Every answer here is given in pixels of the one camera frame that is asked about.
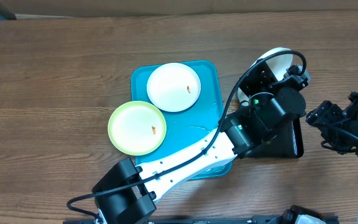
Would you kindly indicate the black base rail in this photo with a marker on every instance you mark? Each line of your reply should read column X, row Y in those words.
column 257, row 219

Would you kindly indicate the white plate top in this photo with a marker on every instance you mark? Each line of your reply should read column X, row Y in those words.
column 173, row 87

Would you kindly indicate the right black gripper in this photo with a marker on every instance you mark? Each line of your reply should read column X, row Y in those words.
column 319, row 115

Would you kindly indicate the black water tray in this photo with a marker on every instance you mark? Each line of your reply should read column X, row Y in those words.
column 270, row 125

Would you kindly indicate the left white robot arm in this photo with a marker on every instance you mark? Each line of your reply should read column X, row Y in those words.
column 129, row 193

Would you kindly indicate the white plate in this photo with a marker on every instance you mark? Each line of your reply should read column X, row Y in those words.
column 277, row 65
column 173, row 87

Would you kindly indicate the teal plastic tray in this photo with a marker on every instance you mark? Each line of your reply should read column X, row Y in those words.
column 186, row 127

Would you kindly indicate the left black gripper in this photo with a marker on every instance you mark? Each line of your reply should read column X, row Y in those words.
column 253, row 84

